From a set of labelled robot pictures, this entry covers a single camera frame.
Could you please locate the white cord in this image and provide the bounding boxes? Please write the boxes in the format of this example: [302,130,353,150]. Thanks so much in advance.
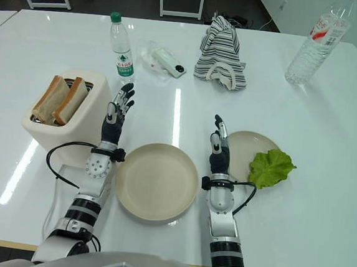
[42,162,85,245]

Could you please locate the clear plastic bag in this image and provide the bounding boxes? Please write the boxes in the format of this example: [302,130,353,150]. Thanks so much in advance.
[132,38,178,88]

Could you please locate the green-capped water bottle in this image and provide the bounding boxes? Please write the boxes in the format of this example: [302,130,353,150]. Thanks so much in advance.
[103,11,142,87]

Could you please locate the white metal frame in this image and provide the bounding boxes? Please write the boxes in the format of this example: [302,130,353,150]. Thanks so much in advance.
[157,0,205,21]

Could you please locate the white wall cable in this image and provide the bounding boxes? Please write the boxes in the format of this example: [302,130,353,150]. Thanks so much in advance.
[258,0,286,34]

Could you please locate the red-labelled water bottle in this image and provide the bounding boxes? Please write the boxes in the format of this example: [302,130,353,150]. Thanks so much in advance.
[283,0,357,90]

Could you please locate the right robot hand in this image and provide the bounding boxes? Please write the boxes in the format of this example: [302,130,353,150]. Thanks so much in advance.
[206,113,236,177]

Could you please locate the striped cloth bag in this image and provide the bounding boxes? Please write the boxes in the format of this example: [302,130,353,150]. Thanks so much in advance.
[191,13,254,93]

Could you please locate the cream toaster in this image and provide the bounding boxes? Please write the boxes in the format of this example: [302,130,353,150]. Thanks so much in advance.
[18,64,115,166]

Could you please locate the black cable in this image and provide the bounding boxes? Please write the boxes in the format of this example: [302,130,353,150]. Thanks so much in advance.
[229,179,259,218]
[43,138,103,192]

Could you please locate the green lettuce leaf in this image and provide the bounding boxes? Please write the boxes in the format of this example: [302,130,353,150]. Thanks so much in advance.
[247,147,299,193]

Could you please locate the bread slice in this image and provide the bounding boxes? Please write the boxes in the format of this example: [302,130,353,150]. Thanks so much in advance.
[31,73,73,124]
[50,75,90,127]

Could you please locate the cream plate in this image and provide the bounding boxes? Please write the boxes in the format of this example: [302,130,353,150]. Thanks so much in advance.
[111,139,203,228]
[222,129,284,187]

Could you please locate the robot body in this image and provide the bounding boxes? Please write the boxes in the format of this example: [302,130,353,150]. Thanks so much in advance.
[0,240,218,267]

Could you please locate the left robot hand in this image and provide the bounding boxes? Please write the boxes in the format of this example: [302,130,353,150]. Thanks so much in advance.
[97,81,137,153]

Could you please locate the black floor cables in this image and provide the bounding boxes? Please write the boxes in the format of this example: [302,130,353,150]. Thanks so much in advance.
[206,10,255,30]

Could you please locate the white phone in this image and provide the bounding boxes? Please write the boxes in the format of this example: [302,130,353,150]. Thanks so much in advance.
[150,46,189,79]

